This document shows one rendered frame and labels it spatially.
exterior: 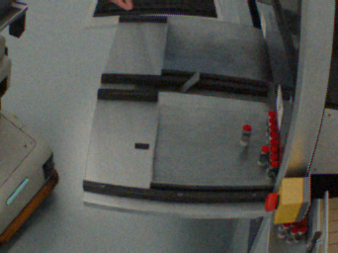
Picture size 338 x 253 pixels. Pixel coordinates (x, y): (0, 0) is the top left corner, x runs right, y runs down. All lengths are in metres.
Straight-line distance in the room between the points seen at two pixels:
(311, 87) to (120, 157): 0.53
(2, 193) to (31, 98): 0.91
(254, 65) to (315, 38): 0.70
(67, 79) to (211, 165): 1.68
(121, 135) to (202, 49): 0.36
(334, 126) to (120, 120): 0.58
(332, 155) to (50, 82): 2.02
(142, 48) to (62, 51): 1.53
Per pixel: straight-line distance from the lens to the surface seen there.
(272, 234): 1.31
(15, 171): 2.23
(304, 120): 1.14
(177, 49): 1.71
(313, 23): 1.00
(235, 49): 1.74
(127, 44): 1.73
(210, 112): 1.54
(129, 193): 1.34
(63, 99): 2.91
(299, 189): 1.20
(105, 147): 1.45
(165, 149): 1.45
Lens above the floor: 1.91
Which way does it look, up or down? 44 degrees down
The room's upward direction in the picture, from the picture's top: 4 degrees clockwise
